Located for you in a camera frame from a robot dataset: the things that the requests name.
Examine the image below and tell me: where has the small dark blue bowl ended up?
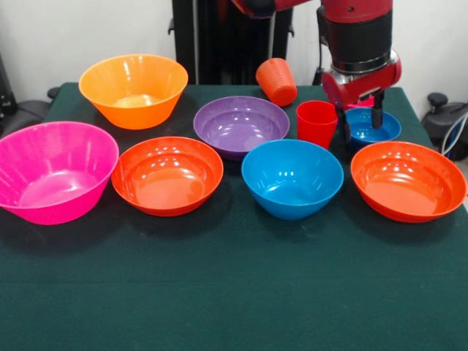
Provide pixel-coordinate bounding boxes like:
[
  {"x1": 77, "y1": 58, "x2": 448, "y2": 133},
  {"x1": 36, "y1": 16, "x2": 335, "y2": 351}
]
[{"x1": 343, "y1": 107, "x2": 402, "y2": 153}]

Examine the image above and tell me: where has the large pink bowl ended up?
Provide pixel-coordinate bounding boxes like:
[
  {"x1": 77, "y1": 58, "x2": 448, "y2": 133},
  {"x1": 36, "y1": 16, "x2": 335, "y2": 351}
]
[{"x1": 0, "y1": 121, "x2": 120, "y2": 226}]

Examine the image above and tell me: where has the black office chair base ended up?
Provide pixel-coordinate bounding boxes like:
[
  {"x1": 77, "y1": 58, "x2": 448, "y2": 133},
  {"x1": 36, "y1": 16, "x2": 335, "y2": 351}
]
[
  {"x1": 420, "y1": 93, "x2": 468, "y2": 162},
  {"x1": 0, "y1": 86, "x2": 61, "y2": 138}
]

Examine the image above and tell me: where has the black hanging cable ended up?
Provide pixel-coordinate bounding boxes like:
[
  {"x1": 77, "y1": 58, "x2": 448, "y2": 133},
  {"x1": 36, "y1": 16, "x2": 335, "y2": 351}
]
[{"x1": 312, "y1": 54, "x2": 325, "y2": 86}]

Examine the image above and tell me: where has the red cup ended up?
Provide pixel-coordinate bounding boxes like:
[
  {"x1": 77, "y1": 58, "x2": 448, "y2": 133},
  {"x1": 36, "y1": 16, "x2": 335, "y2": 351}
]
[{"x1": 295, "y1": 100, "x2": 339, "y2": 151}]

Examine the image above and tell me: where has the blue cable bundle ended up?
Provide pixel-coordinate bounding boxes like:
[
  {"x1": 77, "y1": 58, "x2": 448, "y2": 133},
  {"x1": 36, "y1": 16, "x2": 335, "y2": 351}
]
[{"x1": 438, "y1": 113, "x2": 468, "y2": 164}]

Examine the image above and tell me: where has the large orange bowl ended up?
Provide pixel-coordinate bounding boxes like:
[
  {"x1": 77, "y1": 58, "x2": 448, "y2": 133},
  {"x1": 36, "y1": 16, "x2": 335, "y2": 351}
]
[{"x1": 78, "y1": 53, "x2": 189, "y2": 130}]

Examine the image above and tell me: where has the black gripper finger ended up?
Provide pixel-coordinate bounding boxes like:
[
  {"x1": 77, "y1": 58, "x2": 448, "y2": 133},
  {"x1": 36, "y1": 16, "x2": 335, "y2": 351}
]
[
  {"x1": 335, "y1": 105, "x2": 350, "y2": 143},
  {"x1": 371, "y1": 89, "x2": 385, "y2": 129}
]

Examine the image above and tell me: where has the red-orange bowl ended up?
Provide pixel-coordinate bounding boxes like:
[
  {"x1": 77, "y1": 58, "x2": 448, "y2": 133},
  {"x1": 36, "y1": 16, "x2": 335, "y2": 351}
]
[
  {"x1": 110, "y1": 136, "x2": 224, "y2": 217},
  {"x1": 350, "y1": 141, "x2": 467, "y2": 224}
]

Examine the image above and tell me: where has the purple bowl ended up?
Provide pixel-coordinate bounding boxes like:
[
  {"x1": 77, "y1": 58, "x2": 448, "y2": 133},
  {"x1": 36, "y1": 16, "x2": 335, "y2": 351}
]
[{"x1": 192, "y1": 96, "x2": 291, "y2": 162}]

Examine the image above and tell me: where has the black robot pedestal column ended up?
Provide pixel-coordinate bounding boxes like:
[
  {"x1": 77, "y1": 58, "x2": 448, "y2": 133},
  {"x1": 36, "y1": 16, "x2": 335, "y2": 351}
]
[{"x1": 167, "y1": 0, "x2": 295, "y2": 86}]

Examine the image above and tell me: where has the light blue bowl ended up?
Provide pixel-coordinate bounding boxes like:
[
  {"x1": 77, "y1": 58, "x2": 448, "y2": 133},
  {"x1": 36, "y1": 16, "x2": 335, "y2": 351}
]
[{"x1": 241, "y1": 138, "x2": 344, "y2": 221}]

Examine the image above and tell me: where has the orange cup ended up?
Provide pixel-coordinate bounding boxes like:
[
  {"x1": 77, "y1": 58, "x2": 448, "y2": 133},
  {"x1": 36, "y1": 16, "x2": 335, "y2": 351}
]
[{"x1": 255, "y1": 57, "x2": 298, "y2": 107}]

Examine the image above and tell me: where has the dark green table cloth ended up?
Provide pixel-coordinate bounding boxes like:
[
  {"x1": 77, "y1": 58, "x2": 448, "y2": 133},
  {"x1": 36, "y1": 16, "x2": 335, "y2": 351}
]
[{"x1": 0, "y1": 82, "x2": 468, "y2": 351}]

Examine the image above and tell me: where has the small pink bowl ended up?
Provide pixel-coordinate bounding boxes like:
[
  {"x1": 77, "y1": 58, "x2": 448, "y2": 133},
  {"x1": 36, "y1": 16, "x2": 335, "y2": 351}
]
[{"x1": 350, "y1": 95, "x2": 376, "y2": 110}]

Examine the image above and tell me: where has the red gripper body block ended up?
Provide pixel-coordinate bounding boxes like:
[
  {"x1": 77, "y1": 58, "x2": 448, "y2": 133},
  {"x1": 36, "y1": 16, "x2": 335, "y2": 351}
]
[{"x1": 320, "y1": 58, "x2": 402, "y2": 110}]

